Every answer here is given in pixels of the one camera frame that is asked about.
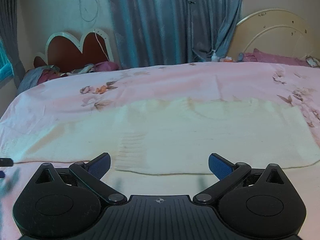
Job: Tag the patterned clothes on pillow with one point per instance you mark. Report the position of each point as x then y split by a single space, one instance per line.
87 69

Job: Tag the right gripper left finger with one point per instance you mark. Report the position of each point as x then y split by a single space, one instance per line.
89 176

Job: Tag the red white scalloped headboard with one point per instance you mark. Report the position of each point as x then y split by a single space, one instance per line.
68 53

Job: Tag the blue grey curtain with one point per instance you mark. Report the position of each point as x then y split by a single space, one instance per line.
169 32

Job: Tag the cream round headboard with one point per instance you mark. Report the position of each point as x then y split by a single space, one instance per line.
274 31

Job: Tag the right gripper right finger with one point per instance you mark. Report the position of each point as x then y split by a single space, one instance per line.
229 174

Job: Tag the patterned cushion right bed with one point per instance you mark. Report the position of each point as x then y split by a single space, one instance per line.
313 62

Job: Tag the blue grey pillow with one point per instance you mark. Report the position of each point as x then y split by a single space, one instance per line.
32 77

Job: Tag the white lotion bottle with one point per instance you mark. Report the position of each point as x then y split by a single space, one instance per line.
214 57

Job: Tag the left window curtain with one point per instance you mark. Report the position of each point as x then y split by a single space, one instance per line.
9 38

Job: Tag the cream knitted sweater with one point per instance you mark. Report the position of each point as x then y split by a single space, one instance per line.
171 137

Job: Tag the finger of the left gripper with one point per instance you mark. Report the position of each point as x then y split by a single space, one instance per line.
6 162

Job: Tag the purple pillow bed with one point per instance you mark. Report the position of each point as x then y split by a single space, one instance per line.
106 66
259 56

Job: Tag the purple pillow right bed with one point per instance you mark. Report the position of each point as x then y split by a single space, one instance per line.
259 56

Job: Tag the orange small box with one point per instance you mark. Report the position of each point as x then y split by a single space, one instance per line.
226 59

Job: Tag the purple pillow left bed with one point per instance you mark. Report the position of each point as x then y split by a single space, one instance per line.
106 66

